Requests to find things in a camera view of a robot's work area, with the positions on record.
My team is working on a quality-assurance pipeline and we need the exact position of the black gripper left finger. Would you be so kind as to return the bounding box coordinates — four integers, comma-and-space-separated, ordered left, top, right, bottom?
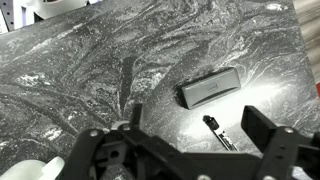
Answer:
64, 103, 158, 180

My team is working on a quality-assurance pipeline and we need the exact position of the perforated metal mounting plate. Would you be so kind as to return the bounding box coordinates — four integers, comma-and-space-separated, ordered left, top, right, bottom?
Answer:
0, 0, 16, 33

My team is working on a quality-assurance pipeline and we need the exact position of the white mug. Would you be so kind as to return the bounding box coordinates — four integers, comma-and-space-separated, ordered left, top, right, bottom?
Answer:
0, 155, 66, 180

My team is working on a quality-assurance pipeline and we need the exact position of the black whiteboard eraser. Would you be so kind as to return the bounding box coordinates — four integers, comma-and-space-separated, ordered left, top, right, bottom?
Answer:
175, 66, 242, 111

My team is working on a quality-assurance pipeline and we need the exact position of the black marker with white label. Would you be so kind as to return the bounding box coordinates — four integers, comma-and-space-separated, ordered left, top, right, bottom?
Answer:
202, 114, 240, 152

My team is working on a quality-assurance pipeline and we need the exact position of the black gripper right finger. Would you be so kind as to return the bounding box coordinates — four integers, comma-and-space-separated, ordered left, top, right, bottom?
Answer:
241, 105, 301, 180

